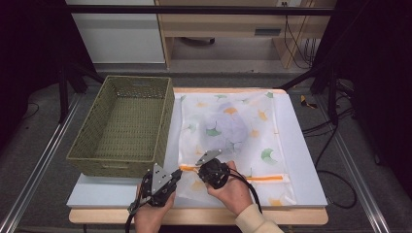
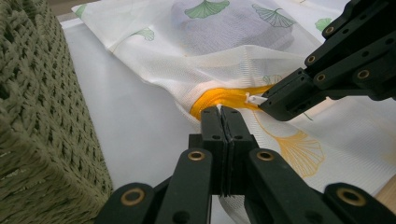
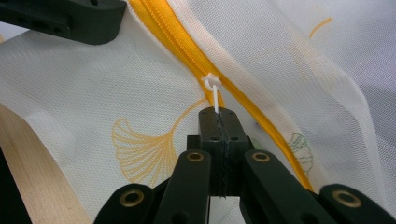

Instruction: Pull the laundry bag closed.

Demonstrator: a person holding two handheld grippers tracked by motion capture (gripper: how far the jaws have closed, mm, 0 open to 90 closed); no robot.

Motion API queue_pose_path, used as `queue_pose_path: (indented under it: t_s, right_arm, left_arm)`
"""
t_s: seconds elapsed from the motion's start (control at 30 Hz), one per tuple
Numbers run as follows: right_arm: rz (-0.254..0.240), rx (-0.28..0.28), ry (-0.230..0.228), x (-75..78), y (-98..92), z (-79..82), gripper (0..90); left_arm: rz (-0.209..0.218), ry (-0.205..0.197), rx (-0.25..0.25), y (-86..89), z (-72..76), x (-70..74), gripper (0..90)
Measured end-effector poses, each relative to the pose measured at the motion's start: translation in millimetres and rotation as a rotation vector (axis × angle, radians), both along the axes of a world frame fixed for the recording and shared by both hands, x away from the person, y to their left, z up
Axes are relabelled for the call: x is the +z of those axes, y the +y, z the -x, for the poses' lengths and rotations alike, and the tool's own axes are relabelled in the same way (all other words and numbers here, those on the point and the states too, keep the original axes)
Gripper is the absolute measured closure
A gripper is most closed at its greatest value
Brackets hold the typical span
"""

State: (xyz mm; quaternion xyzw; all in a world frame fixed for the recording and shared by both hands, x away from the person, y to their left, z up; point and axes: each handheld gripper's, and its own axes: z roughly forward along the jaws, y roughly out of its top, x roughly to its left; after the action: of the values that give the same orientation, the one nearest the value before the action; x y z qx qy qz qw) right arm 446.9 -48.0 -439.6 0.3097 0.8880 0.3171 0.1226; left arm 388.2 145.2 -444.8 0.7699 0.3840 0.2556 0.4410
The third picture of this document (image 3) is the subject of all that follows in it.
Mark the leaf-print mesh laundry bag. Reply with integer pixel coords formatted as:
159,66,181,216
0,0,396,224

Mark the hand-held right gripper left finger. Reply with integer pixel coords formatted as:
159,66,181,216
186,106,225,197

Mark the white board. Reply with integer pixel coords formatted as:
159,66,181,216
0,21,31,41

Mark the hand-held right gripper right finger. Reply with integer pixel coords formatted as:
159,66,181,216
222,108,254,198

